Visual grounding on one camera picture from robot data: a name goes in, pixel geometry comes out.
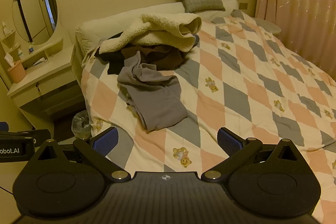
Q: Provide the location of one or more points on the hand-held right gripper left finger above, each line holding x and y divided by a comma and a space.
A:
105, 141

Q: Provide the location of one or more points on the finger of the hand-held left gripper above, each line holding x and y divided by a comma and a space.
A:
36, 136
3, 126

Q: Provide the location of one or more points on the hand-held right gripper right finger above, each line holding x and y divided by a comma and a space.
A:
229, 144

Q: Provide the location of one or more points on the grey pants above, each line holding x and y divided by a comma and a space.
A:
157, 103

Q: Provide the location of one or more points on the pink tissue holder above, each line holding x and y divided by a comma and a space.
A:
16, 73

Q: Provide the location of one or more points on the cream vanity dresser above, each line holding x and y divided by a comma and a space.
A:
47, 77

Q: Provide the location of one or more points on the checkered bear print quilt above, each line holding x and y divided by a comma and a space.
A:
249, 82

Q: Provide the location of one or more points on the toothpaste tube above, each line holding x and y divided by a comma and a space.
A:
40, 61

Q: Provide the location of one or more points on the black garment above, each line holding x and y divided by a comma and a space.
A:
115, 61

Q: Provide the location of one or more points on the small white jar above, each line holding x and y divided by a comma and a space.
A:
31, 50

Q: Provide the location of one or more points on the white bottle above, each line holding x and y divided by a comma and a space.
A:
4, 29

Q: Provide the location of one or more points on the brown garment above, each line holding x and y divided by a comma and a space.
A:
157, 56

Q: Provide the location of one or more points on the oval mirror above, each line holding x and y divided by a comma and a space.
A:
34, 11

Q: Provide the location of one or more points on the white bolster pillow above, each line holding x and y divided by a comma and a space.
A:
110, 22

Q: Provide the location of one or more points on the round side table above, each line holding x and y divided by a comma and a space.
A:
271, 27

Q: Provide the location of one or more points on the cream fleece garment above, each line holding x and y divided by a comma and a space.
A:
162, 27

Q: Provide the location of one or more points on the pink curtain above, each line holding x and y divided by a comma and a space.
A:
296, 3

